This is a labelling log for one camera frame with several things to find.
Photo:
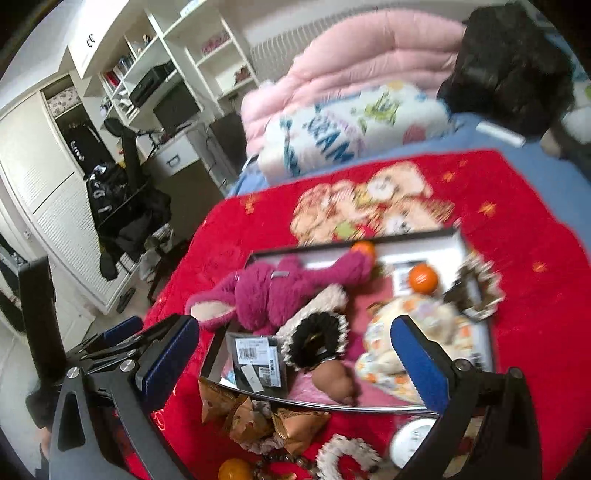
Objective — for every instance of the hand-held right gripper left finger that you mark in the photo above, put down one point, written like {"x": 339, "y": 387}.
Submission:
{"x": 173, "y": 355}

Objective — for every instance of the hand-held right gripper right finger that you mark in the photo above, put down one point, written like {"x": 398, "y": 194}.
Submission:
{"x": 418, "y": 360}

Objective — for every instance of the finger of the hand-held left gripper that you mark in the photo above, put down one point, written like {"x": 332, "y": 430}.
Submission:
{"x": 122, "y": 330}

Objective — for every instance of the brown fuzzy hair claw clip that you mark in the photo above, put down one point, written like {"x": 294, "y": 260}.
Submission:
{"x": 461, "y": 297}

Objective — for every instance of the black shallow box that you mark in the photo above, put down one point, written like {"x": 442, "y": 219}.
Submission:
{"x": 434, "y": 251}

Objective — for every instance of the baby doll printed clothes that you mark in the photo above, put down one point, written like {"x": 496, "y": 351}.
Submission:
{"x": 415, "y": 318}

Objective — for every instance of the gold snack packet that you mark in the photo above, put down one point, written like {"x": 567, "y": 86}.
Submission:
{"x": 300, "y": 431}
{"x": 249, "y": 420}
{"x": 217, "y": 401}

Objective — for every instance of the mandarin orange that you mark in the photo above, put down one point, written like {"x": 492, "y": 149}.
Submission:
{"x": 422, "y": 278}
{"x": 364, "y": 248}
{"x": 234, "y": 470}

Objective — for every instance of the black packet with barcode labels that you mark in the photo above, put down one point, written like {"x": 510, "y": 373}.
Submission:
{"x": 256, "y": 360}

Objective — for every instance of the white round jar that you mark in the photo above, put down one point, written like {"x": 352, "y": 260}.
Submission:
{"x": 411, "y": 443}

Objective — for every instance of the brown white crochet scrunchie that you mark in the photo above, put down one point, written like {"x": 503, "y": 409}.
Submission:
{"x": 487, "y": 286}

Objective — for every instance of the black white lace scrunchie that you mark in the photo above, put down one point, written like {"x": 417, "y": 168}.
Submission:
{"x": 318, "y": 339}

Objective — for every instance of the pink plush bear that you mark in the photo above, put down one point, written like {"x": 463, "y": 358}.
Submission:
{"x": 263, "y": 295}

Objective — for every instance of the black chair with clothes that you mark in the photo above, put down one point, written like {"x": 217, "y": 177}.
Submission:
{"x": 134, "y": 221}

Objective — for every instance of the red printed blanket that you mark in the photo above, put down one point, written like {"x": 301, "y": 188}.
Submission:
{"x": 531, "y": 323}

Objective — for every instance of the white louvred wardrobe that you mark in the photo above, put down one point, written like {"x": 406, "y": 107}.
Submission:
{"x": 51, "y": 194}

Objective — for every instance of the black bag white print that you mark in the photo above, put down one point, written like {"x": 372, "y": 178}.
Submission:
{"x": 106, "y": 194}

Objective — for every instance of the black hanging garment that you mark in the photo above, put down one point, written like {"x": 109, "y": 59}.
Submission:
{"x": 83, "y": 147}

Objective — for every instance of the white desk drawer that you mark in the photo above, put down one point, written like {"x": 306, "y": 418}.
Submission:
{"x": 175, "y": 159}

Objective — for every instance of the black computer tower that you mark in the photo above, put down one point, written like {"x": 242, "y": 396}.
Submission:
{"x": 231, "y": 138}

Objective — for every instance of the blue bed sheet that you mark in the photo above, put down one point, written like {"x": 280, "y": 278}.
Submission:
{"x": 554, "y": 184}

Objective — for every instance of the black computer monitor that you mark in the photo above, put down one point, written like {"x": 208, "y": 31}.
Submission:
{"x": 178, "y": 108}

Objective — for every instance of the white cartoon printed blanket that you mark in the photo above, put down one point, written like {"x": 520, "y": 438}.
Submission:
{"x": 323, "y": 138}

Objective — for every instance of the white tube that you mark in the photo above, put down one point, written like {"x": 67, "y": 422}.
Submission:
{"x": 501, "y": 134}

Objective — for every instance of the black printer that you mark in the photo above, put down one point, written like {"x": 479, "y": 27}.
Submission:
{"x": 152, "y": 85}

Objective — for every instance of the white green cartoon pillow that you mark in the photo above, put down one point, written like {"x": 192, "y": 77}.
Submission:
{"x": 577, "y": 115}

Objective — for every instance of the white shelf unit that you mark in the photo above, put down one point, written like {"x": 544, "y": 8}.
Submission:
{"x": 184, "y": 37}

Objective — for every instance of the black jacket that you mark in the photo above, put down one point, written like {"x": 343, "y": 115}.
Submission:
{"x": 508, "y": 69}

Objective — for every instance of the pink quilt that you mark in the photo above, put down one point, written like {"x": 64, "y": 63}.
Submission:
{"x": 369, "y": 55}

